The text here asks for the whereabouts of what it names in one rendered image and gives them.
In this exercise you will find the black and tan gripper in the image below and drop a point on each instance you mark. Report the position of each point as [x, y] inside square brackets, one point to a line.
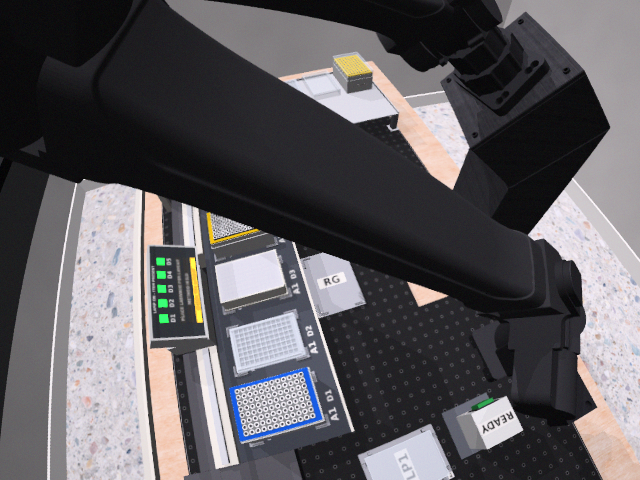
[487, 340]

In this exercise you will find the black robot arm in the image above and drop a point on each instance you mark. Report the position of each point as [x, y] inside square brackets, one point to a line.
[132, 93]

